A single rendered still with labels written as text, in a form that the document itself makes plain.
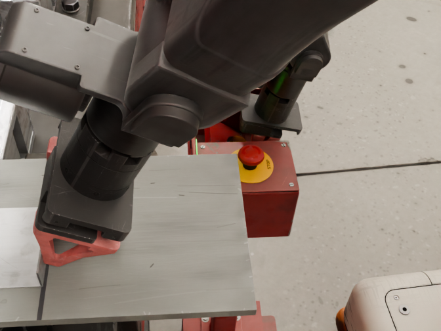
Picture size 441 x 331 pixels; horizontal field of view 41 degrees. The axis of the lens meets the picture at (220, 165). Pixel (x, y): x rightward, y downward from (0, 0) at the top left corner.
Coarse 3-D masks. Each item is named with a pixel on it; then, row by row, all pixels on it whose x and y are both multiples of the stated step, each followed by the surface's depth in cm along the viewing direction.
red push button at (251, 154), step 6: (252, 144) 89; (240, 150) 88; (246, 150) 88; (252, 150) 88; (258, 150) 88; (240, 156) 87; (246, 156) 87; (252, 156) 87; (258, 156) 87; (246, 162) 87; (252, 162) 87; (258, 162) 87; (246, 168) 89; (252, 168) 89
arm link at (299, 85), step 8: (280, 72) 86; (272, 80) 88; (280, 80) 87; (288, 80) 86; (296, 80) 86; (272, 88) 89; (280, 88) 88; (288, 88) 87; (296, 88) 88; (280, 96) 89; (288, 96) 89; (296, 96) 90
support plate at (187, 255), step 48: (0, 192) 56; (144, 192) 57; (192, 192) 57; (240, 192) 58; (144, 240) 53; (192, 240) 54; (240, 240) 54; (48, 288) 50; (96, 288) 50; (144, 288) 50; (192, 288) 50; (240, 288) 50
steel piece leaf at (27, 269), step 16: (0, 208) 55; (16, 208) 55; (32, 208) 55; (0, 224) 54; (16, 224) 54; (32, 224) 54; (0, 240) 52; (16, 240) 52; (32, 240) 53; (0, 256) 51; (16, 256) 51; (32, 256) 51; (0, 272) 50; (16, 272) 50; (32, 272) 50; (0, 288) 49
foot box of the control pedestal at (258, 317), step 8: (256, 304) 148; (184, 320) 144; (192, 320) 144; (200, 320) 144; (248, 320) 144; (256, 320) 145; (264, 320) 157; (272, 320) 157; (184, 328) 142; (192, 328) 142; (200, 328) 142; (248, 328) 143; (256, 328) 143; (264, 328) 155; (272, 328) 155
